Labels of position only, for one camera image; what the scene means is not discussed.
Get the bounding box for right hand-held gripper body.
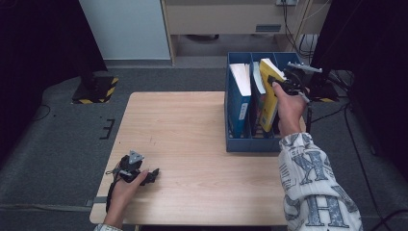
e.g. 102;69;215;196
282;62;322;96

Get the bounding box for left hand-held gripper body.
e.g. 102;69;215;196
115;149;145;184

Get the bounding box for teal illustrated book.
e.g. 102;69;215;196
249;61;268;136

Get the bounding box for yellow book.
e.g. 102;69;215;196
259;58;288;133

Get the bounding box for light blue book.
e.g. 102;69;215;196
229;63;253;139

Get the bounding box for blue file rack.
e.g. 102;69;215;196
224;52;302;153

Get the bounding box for person's right hand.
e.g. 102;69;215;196
272;82;307;139

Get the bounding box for person's left hand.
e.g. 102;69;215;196
105;170;149;222

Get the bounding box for black striped stand base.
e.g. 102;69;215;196
307;71;341;104
70;70;119;105

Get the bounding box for grey tape piece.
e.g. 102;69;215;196
85;196;107;207

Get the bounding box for grey rectangular label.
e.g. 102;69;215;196
255;23;282;33

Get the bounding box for beige wooden cabinet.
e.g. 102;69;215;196
160;0;331;66

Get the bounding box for black curtain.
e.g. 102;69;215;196
0;0;109;162
309;0;408;181

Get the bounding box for white panel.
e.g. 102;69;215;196
79;0;171;61

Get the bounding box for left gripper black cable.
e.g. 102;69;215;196
105;179;118;214

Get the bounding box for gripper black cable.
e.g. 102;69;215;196
105;179;118;214
299;90;314;134

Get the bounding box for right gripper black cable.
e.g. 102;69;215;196
299;90;314;134

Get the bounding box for black hanging cables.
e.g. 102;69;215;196
282;0;321;61

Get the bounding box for long black floor cable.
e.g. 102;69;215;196
311;101;386;225

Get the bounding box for thin black floor cable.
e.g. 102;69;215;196
30;104;52;122

